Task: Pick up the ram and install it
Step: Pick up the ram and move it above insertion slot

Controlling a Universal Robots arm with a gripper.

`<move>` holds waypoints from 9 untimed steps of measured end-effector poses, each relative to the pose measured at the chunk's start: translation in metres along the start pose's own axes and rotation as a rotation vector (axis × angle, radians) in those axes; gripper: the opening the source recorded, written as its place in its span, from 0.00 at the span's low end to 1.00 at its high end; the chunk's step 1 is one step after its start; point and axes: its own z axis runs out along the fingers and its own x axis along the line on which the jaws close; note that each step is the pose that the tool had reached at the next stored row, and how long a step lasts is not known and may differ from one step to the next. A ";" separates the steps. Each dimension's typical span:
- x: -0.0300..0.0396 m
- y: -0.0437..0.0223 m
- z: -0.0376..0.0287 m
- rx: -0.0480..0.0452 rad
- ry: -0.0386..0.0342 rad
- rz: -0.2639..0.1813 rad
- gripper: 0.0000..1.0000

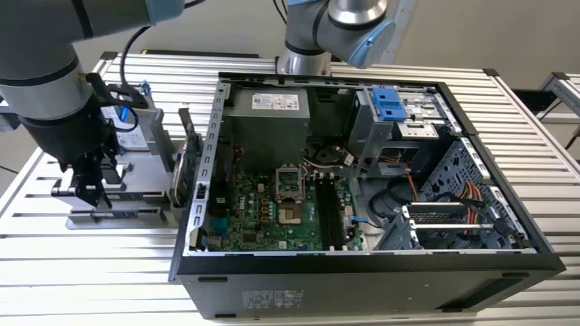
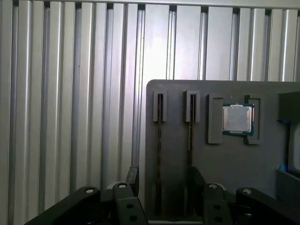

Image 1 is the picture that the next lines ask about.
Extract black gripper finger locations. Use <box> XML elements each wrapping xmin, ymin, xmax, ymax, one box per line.
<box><xmin>103</xmin><ymin>130</ymin><xmax>125</xmax><ymax>208</ymax></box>
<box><xmin>51</xmin><ymin>152</ymin><xmax>109</xmax><ymax>209</ymax></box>

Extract black RAM slot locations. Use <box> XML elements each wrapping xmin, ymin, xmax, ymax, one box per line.
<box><xmin>331</xmin><ymin>173</ymin><xmax>349</xmax><ymax>251</ymax></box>
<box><xmin>320</xmin><ymin>173</ymin><xmax>336</xmax><ymax>251</ymax></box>
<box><xmin>315</xmin><ymin>173</ymin><xmax>331</xmax><ymax>251</ymax></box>
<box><xmin>325</xmin><ymin>173</ymin><xmax>343</xmax><ymax>251</ymax></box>

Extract hard disk in blue carrier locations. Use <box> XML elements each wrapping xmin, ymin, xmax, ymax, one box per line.
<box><xmin>97</xmin><ymin>79</ymin><xmax>155</xmax><ymax>152</ymax></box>

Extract grey parts rack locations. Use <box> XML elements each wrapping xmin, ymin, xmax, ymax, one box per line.
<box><xmin>65</xmin><ymin>108</ymin><xmax>196</xmax><ymax>231</ymax></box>

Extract graphics card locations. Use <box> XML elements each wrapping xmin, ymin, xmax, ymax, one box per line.
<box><xmin>169</xmin><ymin>107</ymin><xmax>204</xmax><ymax>209</ymax></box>

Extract grey power supply unit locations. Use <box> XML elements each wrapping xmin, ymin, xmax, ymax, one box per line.
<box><xmin>224</xmin><ymin>86</ymin><xmax>312</xmax><ymax>173</ymax></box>

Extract green motherboard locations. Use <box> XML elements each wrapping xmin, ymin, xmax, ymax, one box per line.
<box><xmin>208</xmin><ymin>166</ymin><xmax>367</xmax><ymax>253</ymax></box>

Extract metal socket cover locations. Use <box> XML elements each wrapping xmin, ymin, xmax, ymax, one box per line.
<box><xmin>275</xmin><ymin>164</ymin><xmax>304</xmax><ymax>204</ymax></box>

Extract CPU socket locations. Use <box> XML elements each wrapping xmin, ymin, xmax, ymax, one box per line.
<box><xmin>276</xmin><ymin>202</ymin><xmax>304</xmax><ymax>225</ymax></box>

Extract black cooler fan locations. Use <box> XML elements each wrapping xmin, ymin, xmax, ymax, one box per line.
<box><xmin>304</xmin><ymin>142</ymin><xmax>352</xmax><ymax>168</ymax></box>

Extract black PC case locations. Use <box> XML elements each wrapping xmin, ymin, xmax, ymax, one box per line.
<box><xmin>168</xmin><ymin>71</ymin><xmax>567</xmax><ymax>320</ymax></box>

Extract blue drive bay latch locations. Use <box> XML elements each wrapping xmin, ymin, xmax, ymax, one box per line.
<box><xmin>369</xmin><ymin>87</ymin><xmax>405</xmax><ymax>122</ymax></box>

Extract silver optical drive cage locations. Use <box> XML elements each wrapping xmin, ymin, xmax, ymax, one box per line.
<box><xmin>351</xmin><ymin>86</ymin><xmax>464</xmax><ymax>177</ymax></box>

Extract grey metal disk bay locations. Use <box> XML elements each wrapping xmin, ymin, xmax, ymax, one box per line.
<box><xmin>375</xmin><ymin>200</ymin><xmax>533</xmax><ymax>253</ymax></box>

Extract metal slat side table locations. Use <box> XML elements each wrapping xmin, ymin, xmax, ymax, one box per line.
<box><xmin>537</xmin><ymin>71</ymin><xmax>580</xmax><ymax>124</ymax></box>

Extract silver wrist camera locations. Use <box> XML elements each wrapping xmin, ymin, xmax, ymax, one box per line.
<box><xmin>0</xmin><ymin>103</ymin><xmax>20</xmax><ymax>132</ymax></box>

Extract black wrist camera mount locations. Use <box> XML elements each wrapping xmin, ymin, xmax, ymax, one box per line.
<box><xmin>88</xmin><ymin>73</ymin><xmax>151</xmax><ymax>110</ymax></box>

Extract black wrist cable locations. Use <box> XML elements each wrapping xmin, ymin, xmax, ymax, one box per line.
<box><xmin>115</xmin><ymin>0</ymin><xmax>208</xmax><ymax>134</ymax></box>

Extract black looped cable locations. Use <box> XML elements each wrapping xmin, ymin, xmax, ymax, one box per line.
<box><xmin>367</xmin><ymin>183</ymin><xmax>412</xmax><ymax>229</ymax></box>

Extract thin orange wire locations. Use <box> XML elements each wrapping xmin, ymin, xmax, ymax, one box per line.
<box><xmin>380</xmin><ymin>152</ymin><xmax>419</xmax><ymax>206</ymax></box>

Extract orange yellow power wires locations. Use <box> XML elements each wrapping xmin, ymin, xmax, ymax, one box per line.
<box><xmin>455</xmin><ymin>179</ymin><xmax>489</xmax><ymax>237</ymax></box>

